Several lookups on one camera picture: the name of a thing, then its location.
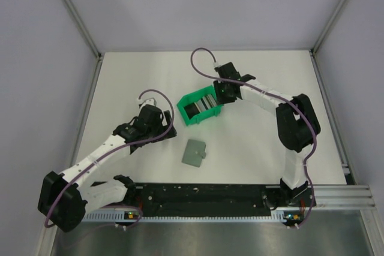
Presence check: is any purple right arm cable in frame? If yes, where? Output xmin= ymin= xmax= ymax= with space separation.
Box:
xmin=190 ymin=47 xmax=319 ymax=228

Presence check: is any stack of cards in bin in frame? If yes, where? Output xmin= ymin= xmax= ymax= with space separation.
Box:
xmin=192 ymin=94 xmax=217 ymax=115

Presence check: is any white slotted cable duct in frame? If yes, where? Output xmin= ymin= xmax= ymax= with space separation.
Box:
xmin=82 ymin=209 xmax=300 ymax=224

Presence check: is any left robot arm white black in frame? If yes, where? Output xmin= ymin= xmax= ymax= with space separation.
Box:
xmin=38 ymin=104 xmax=177 ymax=232

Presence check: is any sage green leather card holder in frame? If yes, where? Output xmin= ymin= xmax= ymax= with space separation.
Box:
xmin=181 ymin=139 xmax=206 ymax=168

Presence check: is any aluminium frame post left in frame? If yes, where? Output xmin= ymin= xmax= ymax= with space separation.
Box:
xmin=61 ymin=0 xmax=102 ymax=60

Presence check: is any aluminium frame rail front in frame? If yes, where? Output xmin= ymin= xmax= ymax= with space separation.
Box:
xmin=47 ymin=185 xmax=377 ymax=210

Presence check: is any aluminium frame post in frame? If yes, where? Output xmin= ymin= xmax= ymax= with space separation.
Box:
xmin=310 ymin=0 xmax=350 ymax=56
xmin=61 ymin=0 xmax=102 ymax=60

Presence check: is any metal sheet panel front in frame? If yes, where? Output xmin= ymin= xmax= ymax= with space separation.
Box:
xmin=52 ymin=211 xmax=374 ymax=255

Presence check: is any aluminium frame post right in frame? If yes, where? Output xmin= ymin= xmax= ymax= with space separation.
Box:
xmin=310 ymin=0 xmax=350 ymax=56

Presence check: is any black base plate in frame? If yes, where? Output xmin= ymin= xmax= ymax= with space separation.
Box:
xmin=101 ymin=181 xmax=314 ymax=218

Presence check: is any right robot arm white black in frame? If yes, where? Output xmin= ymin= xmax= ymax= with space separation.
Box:
xmin=214 ymin=62 xmax=321 ymax=206

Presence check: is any green plastic card bin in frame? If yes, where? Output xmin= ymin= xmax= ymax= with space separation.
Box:
xmin=176 ymin=86 xmax=223 ymax=126

